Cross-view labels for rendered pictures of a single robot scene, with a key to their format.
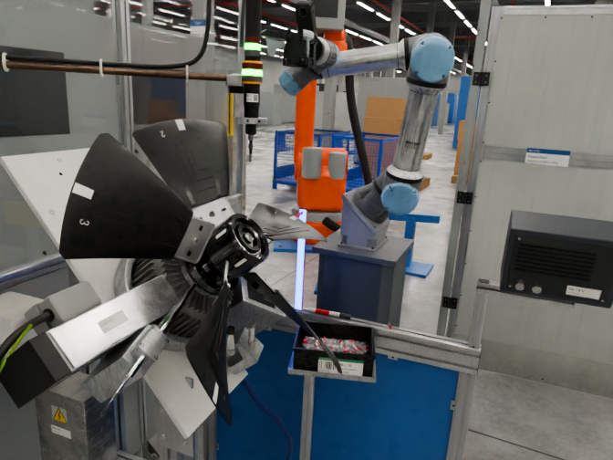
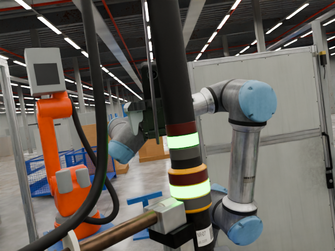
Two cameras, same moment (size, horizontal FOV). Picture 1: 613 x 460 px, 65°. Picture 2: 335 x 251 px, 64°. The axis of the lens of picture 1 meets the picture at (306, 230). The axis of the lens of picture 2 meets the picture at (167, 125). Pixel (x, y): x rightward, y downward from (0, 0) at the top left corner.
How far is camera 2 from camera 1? 0.88 m
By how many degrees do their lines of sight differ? 29
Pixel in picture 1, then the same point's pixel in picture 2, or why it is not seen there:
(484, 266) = not seen: hidden behind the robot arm
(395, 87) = (91, 117)
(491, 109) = (203, 124)
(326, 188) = (79, 195)
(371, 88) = not seen: hidden behind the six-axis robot
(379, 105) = (87, 129)
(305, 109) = (49, 145)
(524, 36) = (209, 76)
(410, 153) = (249, 187)
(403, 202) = (252, 233)
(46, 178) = not seen: outside the picture
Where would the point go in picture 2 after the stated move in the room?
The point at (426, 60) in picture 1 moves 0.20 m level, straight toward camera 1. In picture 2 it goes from (257, 103) to (312, 97)
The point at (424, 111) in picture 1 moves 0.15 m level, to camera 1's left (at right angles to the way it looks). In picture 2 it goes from (256, 147) to (217, 158)
